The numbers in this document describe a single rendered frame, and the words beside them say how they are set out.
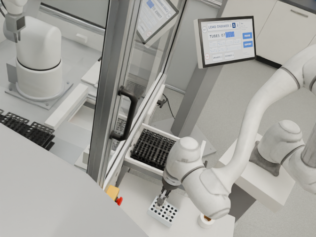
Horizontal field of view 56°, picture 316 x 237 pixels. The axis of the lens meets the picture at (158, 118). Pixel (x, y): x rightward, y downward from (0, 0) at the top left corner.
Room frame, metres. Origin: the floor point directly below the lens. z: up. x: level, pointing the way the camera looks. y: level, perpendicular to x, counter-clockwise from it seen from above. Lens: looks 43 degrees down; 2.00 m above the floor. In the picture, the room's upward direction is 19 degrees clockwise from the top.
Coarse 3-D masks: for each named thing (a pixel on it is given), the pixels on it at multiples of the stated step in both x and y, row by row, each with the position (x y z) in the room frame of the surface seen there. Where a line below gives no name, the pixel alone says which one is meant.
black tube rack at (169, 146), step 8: (144, 128) 1.06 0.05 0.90; (144, 136) 1.01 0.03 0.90; (152, 136) 1.02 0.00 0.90; (136, 144) 0.94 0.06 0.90; (144, 144) 0.96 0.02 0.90; (152, 144) 0.97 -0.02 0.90; (160, 144) 0.99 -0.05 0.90; (168, 144) 1.01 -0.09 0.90; (136, 152) 0.89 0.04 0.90; (144, 152) 0.91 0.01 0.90; (152, 152) 0.92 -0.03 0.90; (160, 152) 0.94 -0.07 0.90; (168, 152) 0.96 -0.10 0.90; (144, 160) 0.89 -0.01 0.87; (152, 160) 0.88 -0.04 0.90; (160, 160) 0.92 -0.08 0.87; (160, 168) 0.87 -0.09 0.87
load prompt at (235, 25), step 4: (208, 24) 1.87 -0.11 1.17; (212, 24) 1.89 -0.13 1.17; (216, 24) 1.91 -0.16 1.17; (220, 24) 1.93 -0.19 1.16; (224, 24) 1.96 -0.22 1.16; (228, 24) 1.98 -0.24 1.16; (232, 24) 2.01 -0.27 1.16; (236, 24) 2.03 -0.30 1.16; (208, 28) 1.85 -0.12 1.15; (212, 28) 1.87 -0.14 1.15; (216, 28) 1.90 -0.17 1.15; (220, 28) 1.92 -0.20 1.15; (224, 28) 1.95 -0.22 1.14; (228, 28) 1.97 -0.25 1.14; (232, 28) 2.00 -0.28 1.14; (236, 28) 2.02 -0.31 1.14
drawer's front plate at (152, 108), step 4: (160, 88) 1.38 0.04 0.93; (160, 92) 1.34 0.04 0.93; (156, 96) 1.30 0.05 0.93; (160, 96) 1.37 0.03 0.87; (156, 100) 1.26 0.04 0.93; (152, 104) 1.22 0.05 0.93; (156, 104) 1.28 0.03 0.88; (152, 108) 1.19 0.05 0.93; (148, 112) 1.15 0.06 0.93; (152, 112) 1.22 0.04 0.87; (148, 116) 1.14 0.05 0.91; (148, 120) 1.15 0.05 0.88
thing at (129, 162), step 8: (152, 128) 1.08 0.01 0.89; (136, 136) 1.04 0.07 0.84; (160, 136) 1.08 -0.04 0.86; (168, 136) 1.07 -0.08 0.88; (128, 152) 0.93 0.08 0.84; (128, 160) 0.84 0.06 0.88; (136, 160) 0.85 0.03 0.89; (136, 168) 0.84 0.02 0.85; (144, 168) 0.84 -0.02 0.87; (152, 168) 0.84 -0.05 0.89; (152, 176) 0.83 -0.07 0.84; (160, 176) 0.83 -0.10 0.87
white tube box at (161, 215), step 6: (156, 198) 0.76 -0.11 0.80; (168, 204) 0.75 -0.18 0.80; (150, 210) 0.69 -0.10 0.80; (156, 210) 0.70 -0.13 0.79; (162, 210) 0.71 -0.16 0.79; (168, 210) 0.72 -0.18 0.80; (174, 210) 0.74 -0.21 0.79; (156, 216) 0.68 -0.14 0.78; (162, 216) 0.69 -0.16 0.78; (168, 216) 0.69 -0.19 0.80; (174, 216) 0.70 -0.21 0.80; (162, 222) 0.67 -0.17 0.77; (168, 222) 0.66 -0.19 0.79
